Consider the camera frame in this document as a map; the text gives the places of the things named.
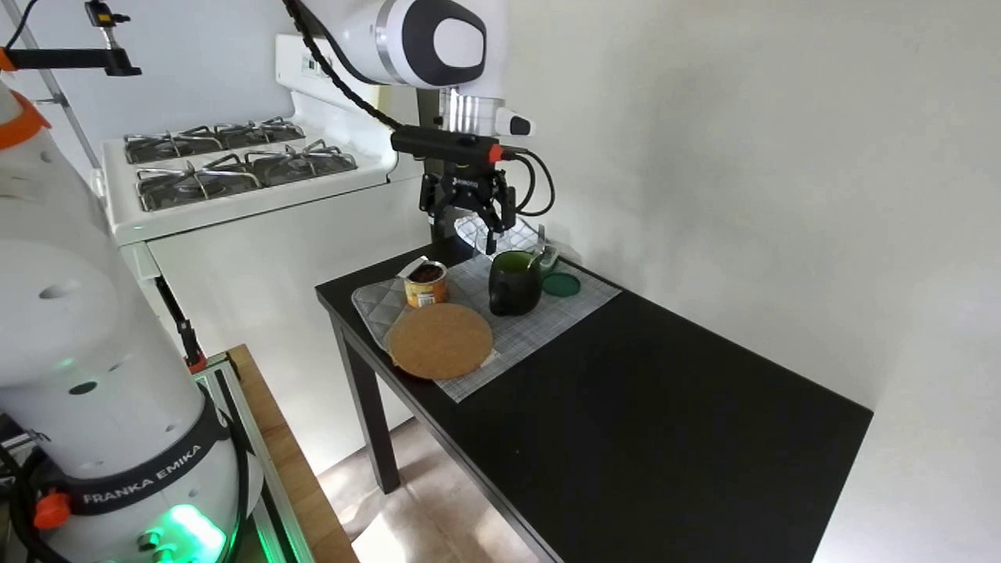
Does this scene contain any round cork trivet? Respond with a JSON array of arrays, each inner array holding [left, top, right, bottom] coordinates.
[[380, 300, 497, 385]]

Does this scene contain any orange arm strap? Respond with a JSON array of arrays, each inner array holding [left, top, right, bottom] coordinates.
[[0, 46, 54, 157]]

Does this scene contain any clear glass container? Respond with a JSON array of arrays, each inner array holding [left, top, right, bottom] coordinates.
[[532, 241, 568, 275]]

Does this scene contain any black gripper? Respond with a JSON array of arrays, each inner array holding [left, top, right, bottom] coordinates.
[[416, 161, 523, 266]]

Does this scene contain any green round lid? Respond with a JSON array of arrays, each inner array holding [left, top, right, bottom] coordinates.
[[537, 266, 583, 300]]

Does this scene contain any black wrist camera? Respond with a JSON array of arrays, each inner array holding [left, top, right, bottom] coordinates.
[[388, 123, 533, 167]]

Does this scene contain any white gas stove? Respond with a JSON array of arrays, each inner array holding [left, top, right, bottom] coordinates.
[[101, 27, 407, 249]]

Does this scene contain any grey quilted mat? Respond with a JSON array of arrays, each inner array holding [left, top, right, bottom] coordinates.
[[346, 259, 461, 349]]

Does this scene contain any black mug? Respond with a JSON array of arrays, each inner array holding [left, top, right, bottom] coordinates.
[[484, 248, 547, 317]]

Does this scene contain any grey grid pattern mat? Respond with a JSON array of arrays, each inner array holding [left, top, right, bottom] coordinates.
[[434, 248, 625, 406]]

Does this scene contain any black table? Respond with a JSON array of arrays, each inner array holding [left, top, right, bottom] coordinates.
[[311, 234, 880, 563]]

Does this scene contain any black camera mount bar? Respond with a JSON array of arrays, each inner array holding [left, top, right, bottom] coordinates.
[[0, 0, 146, 81]]

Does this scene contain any black red clamp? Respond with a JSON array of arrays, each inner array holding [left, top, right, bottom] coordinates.
[[151, 271, 209, 374]]

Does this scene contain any orange cable clip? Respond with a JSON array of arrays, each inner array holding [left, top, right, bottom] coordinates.
[[27, 487, 75, 533]]

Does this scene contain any wooden board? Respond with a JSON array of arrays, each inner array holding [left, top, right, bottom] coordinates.
[[222, 339, 362, 563]]

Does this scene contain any black camera cable loop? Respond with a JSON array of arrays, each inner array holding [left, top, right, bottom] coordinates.
[[510, 144, 559, 222]]

